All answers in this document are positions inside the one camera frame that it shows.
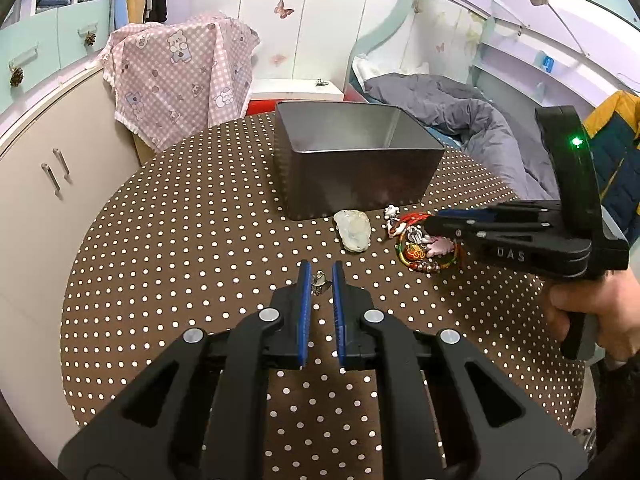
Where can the white wardrobe with butterflies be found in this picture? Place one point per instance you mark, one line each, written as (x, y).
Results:
(299, 39)

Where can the person's right hand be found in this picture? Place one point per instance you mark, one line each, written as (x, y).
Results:
(613, 300)

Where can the red storage bench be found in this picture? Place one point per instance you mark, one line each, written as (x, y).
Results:
(265, 101)

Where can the brown polka dot tablecloth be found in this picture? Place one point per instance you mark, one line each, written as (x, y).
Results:
(205, 335)

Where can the beige low cabinet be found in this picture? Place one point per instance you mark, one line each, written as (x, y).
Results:
(59, 166)

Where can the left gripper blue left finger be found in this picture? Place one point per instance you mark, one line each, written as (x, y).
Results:
(303, 325)

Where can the grey duvet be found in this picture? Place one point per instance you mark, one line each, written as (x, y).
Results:
(485, 132)

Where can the white foam board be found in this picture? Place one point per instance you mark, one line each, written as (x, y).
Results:
(295, 89)

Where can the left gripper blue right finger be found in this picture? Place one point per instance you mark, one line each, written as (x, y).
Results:
(339, 287)

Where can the teal bunk bed frame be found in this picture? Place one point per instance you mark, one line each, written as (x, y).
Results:
(519, 54)

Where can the white jade pendant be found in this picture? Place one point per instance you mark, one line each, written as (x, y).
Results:
(354, 230)

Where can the teal drawer unit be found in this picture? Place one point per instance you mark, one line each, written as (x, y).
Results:
(34, 47)

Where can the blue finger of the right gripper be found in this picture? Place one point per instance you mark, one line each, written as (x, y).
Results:
(476, 214)

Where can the small silver charm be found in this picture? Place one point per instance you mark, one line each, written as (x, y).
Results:
(320, 283)

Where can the yellow navy jacket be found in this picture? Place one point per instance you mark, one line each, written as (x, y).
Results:
(613, 132)

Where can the grey metal tin box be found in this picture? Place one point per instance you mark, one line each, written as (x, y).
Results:
(332, 156)

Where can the pink checked cloth cover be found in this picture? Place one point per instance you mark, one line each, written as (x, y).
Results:
(171, 81)

